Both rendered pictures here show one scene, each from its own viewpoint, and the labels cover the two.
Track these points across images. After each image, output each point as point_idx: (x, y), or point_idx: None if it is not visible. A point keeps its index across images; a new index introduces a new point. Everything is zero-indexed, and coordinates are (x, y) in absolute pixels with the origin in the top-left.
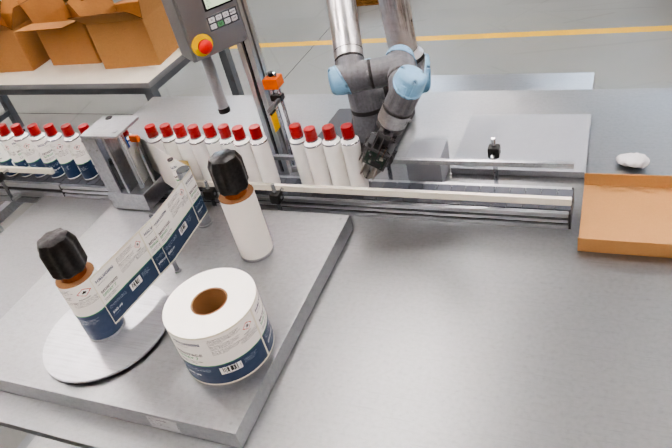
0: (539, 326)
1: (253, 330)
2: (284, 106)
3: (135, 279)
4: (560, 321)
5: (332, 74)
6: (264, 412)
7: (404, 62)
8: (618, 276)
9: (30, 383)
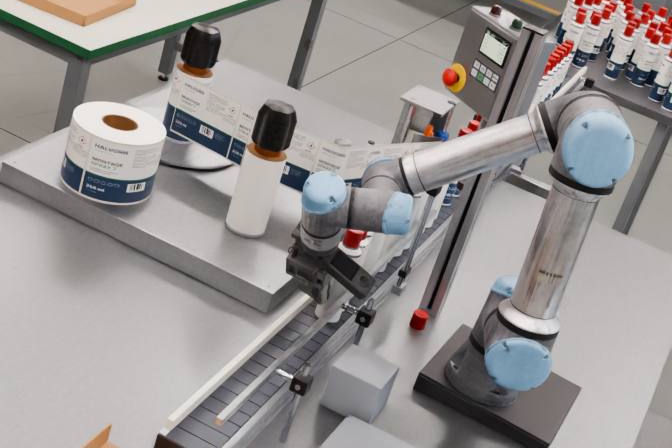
0: (5, 361)
1: (82, 152)
2: (426, 203)
3: (208, 128)
4: (1, 376)
5: (376, 158)
6: (28, 198)
7: (363, 193)
8: (36, 446)
9: (137, 103)
